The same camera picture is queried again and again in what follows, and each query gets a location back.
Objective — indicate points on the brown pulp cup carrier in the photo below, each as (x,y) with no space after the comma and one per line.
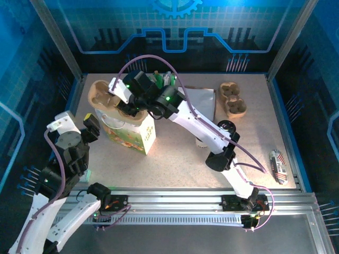
(233,105)
(99,92)

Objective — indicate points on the white printed paper bag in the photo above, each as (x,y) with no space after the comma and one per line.
(124,137)

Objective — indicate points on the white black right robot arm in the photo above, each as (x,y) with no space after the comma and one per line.
(201,127)

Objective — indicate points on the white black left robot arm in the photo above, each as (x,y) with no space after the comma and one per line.
(76,214)

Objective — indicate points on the mint green alarm clock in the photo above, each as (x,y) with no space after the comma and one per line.
(87,176)

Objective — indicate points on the black plastic cup lid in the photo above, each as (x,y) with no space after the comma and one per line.
(226,126)

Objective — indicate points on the small black controller board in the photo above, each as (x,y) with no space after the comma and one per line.
(102,218)
(250,221)

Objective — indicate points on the striped snack packet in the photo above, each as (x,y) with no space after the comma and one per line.
(279,166)

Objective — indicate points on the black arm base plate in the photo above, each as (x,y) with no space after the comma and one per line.
(120,201)
(229,202)

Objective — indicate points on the aluminium frame post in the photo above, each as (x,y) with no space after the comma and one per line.
(58,39)
(291,39)

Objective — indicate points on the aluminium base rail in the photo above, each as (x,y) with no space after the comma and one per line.
(172,198)

